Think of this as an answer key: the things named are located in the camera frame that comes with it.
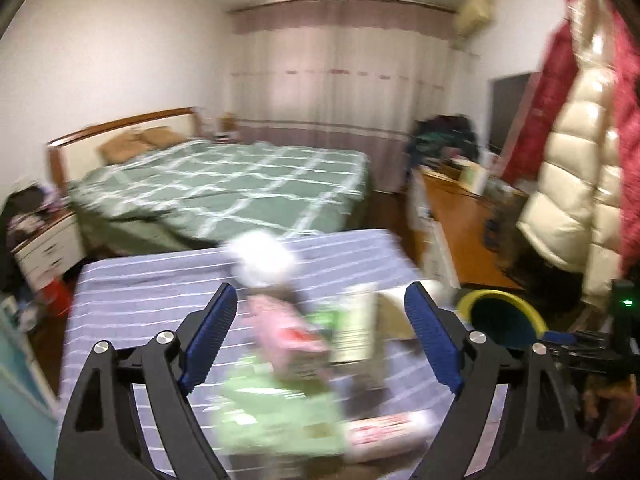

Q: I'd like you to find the green snack packet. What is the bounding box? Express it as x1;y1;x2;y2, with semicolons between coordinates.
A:
210;355;352;467

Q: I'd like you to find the light green box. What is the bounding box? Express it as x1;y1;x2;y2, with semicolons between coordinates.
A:
457;157;489;197

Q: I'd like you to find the dark bag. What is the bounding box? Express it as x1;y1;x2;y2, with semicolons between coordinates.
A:
0;185;51;286

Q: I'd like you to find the blue checked tablecloth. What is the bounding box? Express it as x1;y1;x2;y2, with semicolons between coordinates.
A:
57;229;506;480

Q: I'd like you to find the cream puffer jacket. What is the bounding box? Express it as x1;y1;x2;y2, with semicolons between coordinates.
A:
517;0;627;307

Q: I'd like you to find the green checked duvet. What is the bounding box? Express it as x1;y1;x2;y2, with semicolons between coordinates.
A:
67;140;372;257

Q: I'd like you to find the large brown pillow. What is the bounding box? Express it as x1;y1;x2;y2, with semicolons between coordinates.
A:
97;132;152;164

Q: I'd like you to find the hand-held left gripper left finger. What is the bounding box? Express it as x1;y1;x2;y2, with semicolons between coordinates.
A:
54;282;238;480

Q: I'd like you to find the wall air conditioner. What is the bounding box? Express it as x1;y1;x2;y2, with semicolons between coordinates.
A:
452;0;494;39

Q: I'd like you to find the red coat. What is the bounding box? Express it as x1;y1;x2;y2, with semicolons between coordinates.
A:
500;0;583;182

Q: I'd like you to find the black television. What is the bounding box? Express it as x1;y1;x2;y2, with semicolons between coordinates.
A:
487;72;534;154

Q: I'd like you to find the wooden desk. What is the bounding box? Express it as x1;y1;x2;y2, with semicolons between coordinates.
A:
415;167;527;292

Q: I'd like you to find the white red tube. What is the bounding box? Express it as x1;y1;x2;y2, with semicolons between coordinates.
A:
345;409;442;467

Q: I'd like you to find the white and green carton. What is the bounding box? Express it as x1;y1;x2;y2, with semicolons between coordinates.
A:
330;282;388;367

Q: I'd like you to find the white bedside cabinet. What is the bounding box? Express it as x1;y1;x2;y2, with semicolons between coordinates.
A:
12;210;87;292

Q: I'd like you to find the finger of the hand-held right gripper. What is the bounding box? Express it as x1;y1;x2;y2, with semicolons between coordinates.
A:
542;330;613;361

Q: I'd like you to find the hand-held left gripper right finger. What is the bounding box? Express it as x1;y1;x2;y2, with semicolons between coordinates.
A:
404;281;596;480

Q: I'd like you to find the white plastic bowl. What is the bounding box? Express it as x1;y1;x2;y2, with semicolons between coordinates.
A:
227;230;299;288

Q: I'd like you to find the pink and white curtain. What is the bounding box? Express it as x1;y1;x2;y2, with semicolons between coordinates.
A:
227;0;458;194

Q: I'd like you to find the pile of dark clothes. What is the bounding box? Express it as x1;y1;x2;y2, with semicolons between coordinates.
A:
407;114;482;167

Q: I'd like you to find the wooden bed headboard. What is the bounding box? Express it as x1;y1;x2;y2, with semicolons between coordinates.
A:
47;106;202;196

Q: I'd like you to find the small brown pillow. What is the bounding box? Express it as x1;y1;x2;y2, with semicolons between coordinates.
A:
140;127;187;149

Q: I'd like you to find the pink snack packet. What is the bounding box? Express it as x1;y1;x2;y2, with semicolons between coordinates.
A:
247;295;337;382

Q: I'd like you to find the yellow rimmed trash bin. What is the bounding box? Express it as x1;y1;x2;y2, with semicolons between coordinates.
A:
457;290;548;356

